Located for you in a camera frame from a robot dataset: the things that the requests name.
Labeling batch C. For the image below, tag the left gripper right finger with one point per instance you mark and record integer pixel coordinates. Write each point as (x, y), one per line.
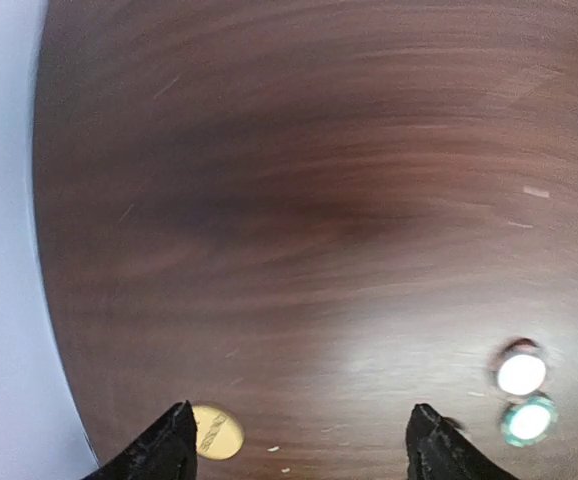
(436, 450)

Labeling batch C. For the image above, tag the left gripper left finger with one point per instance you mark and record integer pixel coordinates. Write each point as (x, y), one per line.
(166, 450)

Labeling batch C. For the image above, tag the yellow big blind button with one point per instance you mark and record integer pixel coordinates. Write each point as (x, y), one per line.
(219, 435)

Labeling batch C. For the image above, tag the green poker chip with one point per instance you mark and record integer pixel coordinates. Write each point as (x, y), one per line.
(528, 422)

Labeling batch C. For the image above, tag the black orange poker chip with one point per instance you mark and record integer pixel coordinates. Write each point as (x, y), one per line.
(519, 368)

